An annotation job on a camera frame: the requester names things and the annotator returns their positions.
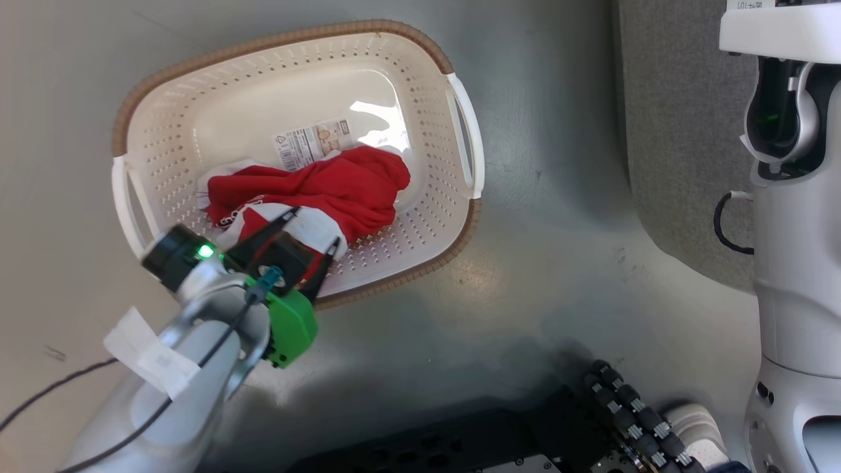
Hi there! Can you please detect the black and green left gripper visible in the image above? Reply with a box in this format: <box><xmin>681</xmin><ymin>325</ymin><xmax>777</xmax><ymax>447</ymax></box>
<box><xmin>227</xmin><ymin>206</ymin><xmax>341</xmax><ymax>370</ymax></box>

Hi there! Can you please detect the red and white garment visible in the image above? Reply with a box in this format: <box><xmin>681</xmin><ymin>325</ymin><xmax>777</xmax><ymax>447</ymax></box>
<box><xmin>197</xmin><ymin>145</ymin><xmax>412</xmax><ymax>290</ymax></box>

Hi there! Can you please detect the paper label sticker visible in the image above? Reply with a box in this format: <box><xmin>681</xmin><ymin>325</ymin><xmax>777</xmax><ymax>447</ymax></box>
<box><xmin>272</xmin><ymin>118</ymin><xmax>356</xmax><ymax>173</ymax></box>

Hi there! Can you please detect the white perforated laundry basket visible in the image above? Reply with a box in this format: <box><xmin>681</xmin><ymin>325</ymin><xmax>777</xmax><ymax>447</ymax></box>
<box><xmin>110</xmin><ymin>18</ymin><xmax>486</xmax><ymax>311</ymax></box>

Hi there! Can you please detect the white paper tape tag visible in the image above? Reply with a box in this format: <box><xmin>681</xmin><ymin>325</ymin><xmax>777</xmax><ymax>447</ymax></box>
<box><xmin>103</xmin><ymin>306</ymin><xmax>202</xmax><ymax>400</ymax></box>

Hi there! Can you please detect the black roller omni wheel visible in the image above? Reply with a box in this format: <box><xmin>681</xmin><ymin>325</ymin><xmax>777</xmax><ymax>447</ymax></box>
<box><xmin>581</xmin><ymin>359</ymin><xmax>709</xmax><ymax>473</ymax></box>

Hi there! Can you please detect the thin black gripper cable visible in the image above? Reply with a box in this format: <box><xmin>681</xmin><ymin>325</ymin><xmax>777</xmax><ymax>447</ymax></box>
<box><xmin>56</xmin><ymin>265</ymin><xmax>285</xmax><ymax>473</ymax></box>

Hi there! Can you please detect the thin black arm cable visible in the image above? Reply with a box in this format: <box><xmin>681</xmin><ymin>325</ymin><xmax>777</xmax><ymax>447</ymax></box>
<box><xmin>0</xmin><ymin>358</ymin><xmax>120</xmax><ymax>434</ymax></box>

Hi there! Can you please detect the short black looped cable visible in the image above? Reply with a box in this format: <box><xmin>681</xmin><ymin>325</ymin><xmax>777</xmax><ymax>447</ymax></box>
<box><xmin>714</xmin><ymin>190</ymin><xmax>756</xmax><ymax>256</ymax></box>

